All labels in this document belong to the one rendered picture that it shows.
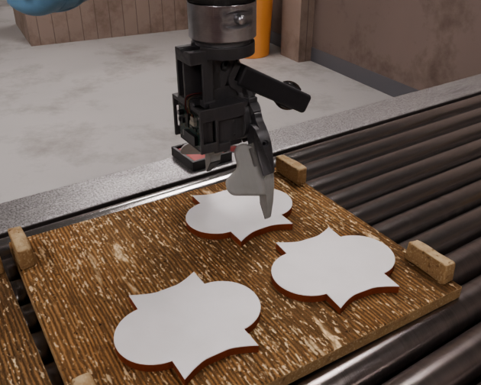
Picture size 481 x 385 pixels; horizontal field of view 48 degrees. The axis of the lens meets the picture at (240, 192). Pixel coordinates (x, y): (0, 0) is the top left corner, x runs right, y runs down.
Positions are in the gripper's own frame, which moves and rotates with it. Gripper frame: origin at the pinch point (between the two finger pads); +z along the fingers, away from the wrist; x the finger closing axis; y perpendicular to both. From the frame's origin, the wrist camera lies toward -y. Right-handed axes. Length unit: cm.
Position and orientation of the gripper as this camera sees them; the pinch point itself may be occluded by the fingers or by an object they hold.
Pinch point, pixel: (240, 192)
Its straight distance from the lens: 70.7
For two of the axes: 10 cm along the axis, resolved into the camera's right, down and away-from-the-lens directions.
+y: -8.6, 2.6, -4.5
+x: 5.2, 4.2, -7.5
